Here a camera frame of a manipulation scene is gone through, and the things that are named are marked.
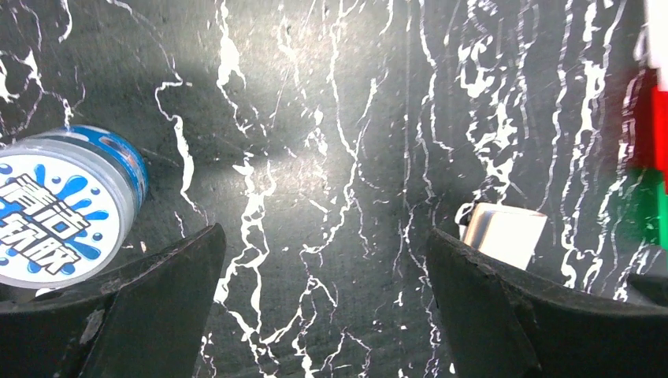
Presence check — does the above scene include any green plastic bin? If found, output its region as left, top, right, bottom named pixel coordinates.
left=636, top=169, right=667, bottom=250

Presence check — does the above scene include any red plastic bin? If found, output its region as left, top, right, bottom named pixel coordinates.
left=636, top=69, right=667, bottom=180

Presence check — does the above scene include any white plastic bin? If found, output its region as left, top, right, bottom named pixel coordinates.
left=642, top=0, right=667, bottom=92

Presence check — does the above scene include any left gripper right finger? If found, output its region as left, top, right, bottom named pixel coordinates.
left=426, top=229, right=667, bottom=377

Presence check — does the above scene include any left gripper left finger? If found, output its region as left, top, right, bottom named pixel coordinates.
left=1, top=224, right=226, bottom=377

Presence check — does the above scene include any beige leather card holder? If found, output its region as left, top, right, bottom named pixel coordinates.
left=455, top=202, right=547, bottom=270

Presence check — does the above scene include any blue white round tin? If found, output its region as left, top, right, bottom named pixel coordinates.
left=1, top=125, right=148, bottom=290

